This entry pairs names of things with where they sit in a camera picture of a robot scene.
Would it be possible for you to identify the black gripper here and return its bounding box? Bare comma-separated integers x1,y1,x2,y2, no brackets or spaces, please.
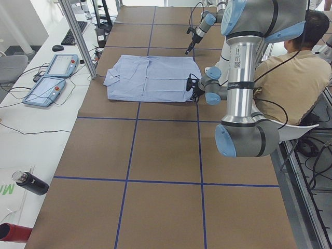
185,36,201,54
186,73,205,102

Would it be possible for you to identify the blue striped button shirt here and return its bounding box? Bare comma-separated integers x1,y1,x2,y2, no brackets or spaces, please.
103,55,201,102

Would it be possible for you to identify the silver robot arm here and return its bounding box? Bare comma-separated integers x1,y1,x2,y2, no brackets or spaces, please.
187,1,308,157
185,1,232,55

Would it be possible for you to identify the black monitor stand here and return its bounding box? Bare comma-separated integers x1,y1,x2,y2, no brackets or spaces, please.
92,0,113,33

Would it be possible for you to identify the black power adapter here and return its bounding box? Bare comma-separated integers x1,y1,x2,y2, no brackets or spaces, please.
95,27,107,48

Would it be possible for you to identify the person in beige shirt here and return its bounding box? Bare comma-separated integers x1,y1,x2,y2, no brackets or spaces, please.
254,10,331,125

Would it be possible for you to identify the black keyboard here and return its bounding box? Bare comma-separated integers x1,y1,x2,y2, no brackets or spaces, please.
61,21,88,46

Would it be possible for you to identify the upper blue teach pendant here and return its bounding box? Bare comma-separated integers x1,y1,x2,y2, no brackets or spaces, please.
45,54,79,78

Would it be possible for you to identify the blue teach pendant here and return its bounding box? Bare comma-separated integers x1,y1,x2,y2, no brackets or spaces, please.
45,54,79,78
22,76,66,107

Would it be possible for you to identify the black computer mouse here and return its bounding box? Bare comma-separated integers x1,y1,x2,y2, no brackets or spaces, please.
52,45,64,52

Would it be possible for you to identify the lower blue teach pendant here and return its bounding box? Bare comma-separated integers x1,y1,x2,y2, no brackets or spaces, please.
22,76,66,107

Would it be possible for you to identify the black drink bottle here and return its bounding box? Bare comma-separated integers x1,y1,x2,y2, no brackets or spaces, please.
11,171,49,196

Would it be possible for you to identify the red cylinder bottle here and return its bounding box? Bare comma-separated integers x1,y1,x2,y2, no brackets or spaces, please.
1,223,33,243

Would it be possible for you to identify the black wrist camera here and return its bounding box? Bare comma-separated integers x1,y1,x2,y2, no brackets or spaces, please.
186,27,196,35

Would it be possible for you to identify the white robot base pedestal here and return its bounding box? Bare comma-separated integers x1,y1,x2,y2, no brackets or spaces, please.
215,40,230,85

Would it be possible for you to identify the grey aluminium frame post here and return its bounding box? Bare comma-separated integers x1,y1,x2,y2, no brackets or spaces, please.
59,0,97,79

